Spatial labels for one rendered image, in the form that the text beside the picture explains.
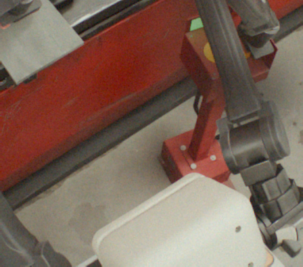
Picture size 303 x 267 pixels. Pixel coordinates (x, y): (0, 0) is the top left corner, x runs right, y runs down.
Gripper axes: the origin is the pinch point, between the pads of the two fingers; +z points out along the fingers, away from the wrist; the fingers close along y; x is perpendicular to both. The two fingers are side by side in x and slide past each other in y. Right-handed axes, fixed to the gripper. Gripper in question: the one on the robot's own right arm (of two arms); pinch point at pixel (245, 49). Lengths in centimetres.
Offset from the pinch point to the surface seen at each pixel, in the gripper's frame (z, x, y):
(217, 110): 25.8, 5.7, -9.1
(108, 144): 72, 31, 0
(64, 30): -24, 49, 14
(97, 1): -7.7, 34.6, 24.4
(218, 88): 0.2, 12.5, -7.2
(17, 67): -25, 62, 10
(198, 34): -2.3, 11.8, 7.7
